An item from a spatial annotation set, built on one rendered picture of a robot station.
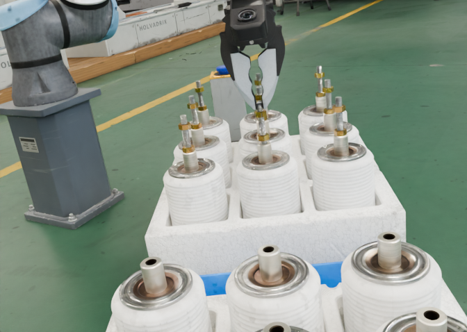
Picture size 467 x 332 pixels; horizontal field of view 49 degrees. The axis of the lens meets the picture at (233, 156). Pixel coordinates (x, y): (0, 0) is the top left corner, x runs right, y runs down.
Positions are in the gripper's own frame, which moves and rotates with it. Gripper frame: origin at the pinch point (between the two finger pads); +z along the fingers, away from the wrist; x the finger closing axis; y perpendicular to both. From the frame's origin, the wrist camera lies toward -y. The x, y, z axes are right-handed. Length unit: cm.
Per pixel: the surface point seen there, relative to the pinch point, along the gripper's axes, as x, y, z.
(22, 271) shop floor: 54, 14, 35
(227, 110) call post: 9.0, 37.6, 11.3
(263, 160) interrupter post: 0.3, -0.4, 9.2
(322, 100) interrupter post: -11.2, 23.5, 7.4
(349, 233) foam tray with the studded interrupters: -11.4, -6.8, 19.7
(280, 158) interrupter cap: -2.3, 0.4, 9.6
